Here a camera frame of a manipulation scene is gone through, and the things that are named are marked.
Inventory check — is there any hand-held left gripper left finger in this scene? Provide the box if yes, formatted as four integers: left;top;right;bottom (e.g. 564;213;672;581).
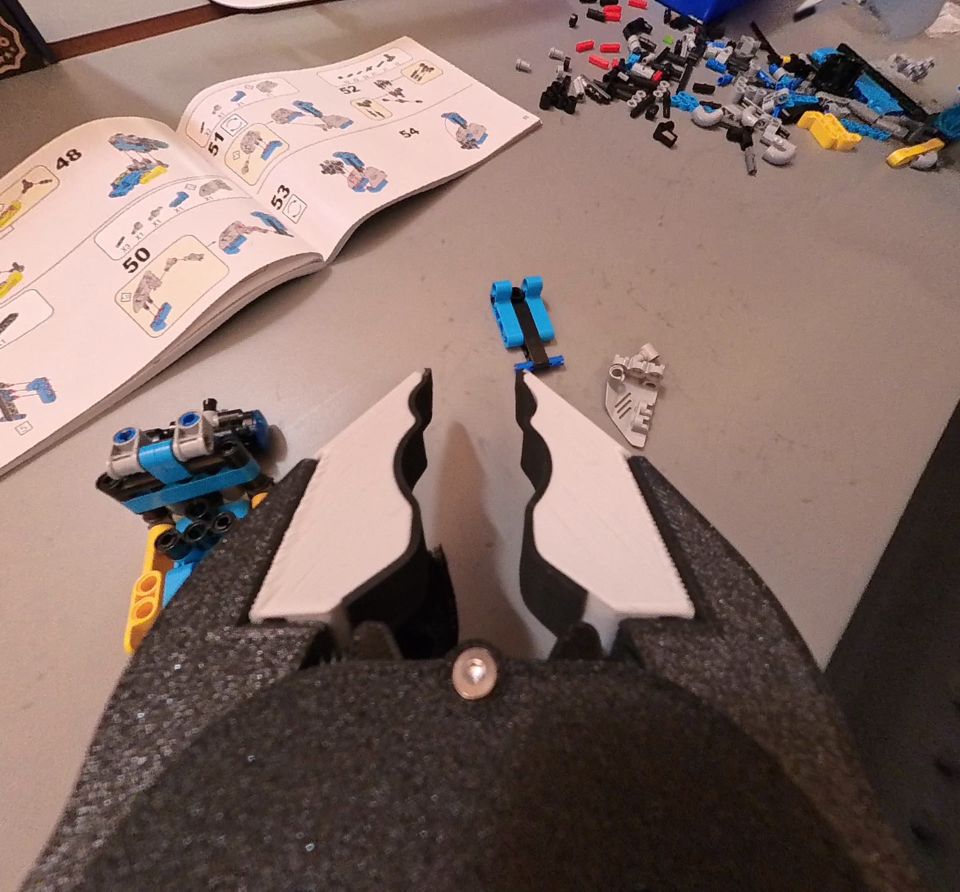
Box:
247;369;435;657

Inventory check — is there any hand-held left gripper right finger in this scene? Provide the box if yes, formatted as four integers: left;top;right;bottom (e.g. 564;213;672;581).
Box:
513;369;696;657

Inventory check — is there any grey wedge brick panel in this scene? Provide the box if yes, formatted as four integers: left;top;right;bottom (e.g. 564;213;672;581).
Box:
603;343;669;449

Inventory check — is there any pile of small brick pieces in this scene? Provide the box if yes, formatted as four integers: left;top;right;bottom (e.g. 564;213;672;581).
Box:
516;0;960;178

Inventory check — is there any grey desk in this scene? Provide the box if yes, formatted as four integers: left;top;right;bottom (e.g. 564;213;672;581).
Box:
0;0;960;892

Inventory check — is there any blue yellow toy vehicle assembly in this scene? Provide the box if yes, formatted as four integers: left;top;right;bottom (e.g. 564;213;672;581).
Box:
96;397;275;657

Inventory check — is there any black perforated panel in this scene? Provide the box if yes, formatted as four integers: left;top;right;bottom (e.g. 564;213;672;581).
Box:
821;412;960;892

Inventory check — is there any open instruction booklet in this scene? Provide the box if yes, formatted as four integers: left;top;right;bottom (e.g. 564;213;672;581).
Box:
0;36;543;477

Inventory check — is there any dark blue toy kit box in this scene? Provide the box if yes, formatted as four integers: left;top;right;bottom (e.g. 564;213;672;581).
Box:
0;0;50;79

